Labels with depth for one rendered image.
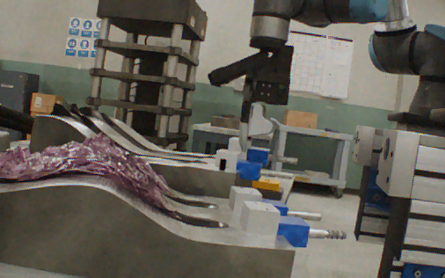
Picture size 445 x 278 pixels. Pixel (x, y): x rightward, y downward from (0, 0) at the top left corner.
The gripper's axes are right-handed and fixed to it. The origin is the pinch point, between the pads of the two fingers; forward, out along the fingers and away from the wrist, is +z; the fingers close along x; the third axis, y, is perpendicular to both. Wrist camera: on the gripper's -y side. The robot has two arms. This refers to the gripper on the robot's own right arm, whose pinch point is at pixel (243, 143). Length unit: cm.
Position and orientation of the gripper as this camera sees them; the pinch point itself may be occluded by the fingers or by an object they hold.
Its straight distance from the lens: 98.8
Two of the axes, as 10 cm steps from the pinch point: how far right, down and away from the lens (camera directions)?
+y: 9.7, 1.4, -1.8
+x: 1.8, -0.2, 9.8
